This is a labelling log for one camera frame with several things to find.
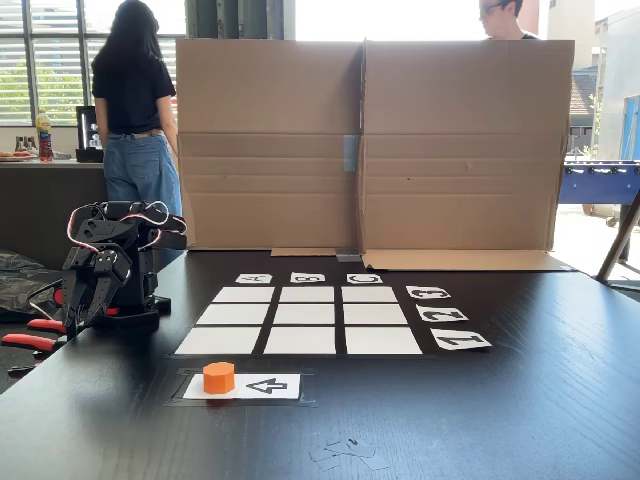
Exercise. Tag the round orange token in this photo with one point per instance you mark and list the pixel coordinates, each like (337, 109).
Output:
(218, 378)

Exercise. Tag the white nine-square grid sheet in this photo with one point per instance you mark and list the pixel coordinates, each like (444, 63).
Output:
(300, 341)

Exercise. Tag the red black bar clamp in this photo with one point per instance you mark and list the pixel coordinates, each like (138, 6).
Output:
(27, 342)

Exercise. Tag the black glass-door mini fridge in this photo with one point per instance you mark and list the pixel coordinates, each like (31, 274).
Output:
(87, 132)

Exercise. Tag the small brown bottle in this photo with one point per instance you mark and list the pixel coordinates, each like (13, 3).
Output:
(20, 145)
(31, 145)

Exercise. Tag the yellow red drink bottle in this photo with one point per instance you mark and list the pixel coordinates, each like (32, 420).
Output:
(44, 135)

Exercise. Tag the plate of food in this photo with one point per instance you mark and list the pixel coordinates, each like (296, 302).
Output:
(17, 155)

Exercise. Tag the person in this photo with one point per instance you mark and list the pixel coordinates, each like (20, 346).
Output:
(505, 22)
(132, 90)

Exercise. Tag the window with blinds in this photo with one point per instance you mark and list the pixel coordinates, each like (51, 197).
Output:
(55, 60)

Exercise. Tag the white arrow paper sheet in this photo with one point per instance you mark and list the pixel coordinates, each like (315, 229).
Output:
(245, 393)

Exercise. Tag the paper label letter B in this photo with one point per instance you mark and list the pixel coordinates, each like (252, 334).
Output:
(307, 278)

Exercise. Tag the brown cardboard panel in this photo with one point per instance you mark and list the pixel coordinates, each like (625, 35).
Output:
(465, 110)
(265, 100)

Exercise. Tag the grey tape strip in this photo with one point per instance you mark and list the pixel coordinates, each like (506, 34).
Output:
(348, 256)
(351, 152)

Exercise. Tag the paper label letter C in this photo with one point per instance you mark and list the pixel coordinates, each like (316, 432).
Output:
(364, 279)

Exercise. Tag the paper label number 3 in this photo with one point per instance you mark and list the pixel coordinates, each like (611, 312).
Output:
(428, 292)

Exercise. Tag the paper label number 2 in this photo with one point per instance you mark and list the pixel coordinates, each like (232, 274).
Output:
(442, 314)

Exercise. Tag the blue foosball table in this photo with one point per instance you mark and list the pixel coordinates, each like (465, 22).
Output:
(597, 185)

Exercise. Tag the slanted wooden leg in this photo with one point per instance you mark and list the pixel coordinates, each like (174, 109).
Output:
(620, 240)

